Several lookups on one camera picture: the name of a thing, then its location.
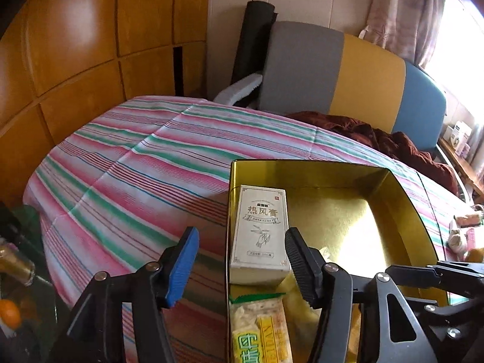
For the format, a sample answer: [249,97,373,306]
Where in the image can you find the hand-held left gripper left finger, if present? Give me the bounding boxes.
[47,227,200,363]

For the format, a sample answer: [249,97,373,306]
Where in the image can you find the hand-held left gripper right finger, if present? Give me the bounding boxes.
[284,227,432,363]

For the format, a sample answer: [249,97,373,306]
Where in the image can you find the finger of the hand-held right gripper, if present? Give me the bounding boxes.
[408,297,484,363]
[385,260,484,304]

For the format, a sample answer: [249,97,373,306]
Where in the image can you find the white medicine box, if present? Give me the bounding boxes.
[229,185,292,285]

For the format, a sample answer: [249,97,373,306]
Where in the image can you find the maroon tin box gold interior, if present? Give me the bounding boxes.
[227,159,450,363]

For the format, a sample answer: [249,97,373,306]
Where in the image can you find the yellow plastic packet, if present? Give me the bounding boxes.
[282,247,361,363]

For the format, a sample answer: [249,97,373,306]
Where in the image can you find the green-edged snack packet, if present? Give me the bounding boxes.
[455,215,483,228]

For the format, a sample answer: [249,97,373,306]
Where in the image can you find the green cracker packet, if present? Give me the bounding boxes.
[229,293,293,363]

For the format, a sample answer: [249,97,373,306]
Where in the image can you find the striped bedsheet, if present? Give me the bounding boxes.
[23,95,484,363]

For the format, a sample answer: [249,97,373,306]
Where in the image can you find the wooden shelf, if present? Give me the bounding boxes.
[440,138,484,197]

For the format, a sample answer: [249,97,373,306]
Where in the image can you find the dark red blanket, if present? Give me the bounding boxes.
[285,111,460,197]

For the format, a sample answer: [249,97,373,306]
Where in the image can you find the white carton box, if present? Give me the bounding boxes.
[452,121,473,148]

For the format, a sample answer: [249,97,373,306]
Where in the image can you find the glass side table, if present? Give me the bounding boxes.
[0,200,70,363]

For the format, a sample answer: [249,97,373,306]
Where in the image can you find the gold bottle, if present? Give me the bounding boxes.
[0,238,36,286]

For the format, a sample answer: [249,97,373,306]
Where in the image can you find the orange fruit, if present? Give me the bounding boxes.
[0,299,22,329]

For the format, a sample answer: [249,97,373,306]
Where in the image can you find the white slipper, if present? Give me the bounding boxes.
[213,73,264,106]

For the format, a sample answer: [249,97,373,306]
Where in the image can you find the grey yellow blue headboard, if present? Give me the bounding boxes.
[259,21,447,152]

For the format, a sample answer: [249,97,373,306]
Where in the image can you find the window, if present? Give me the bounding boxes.
[423,0,484,122]

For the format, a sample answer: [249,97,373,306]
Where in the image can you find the black rolled mat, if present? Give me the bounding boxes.
[231,1,278,87]

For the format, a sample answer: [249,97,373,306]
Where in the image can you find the wooden wardrobe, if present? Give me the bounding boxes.
[0,0,211,205]

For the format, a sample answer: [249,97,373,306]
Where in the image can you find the pink patterned curtain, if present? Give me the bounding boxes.
[359,0,450,70]

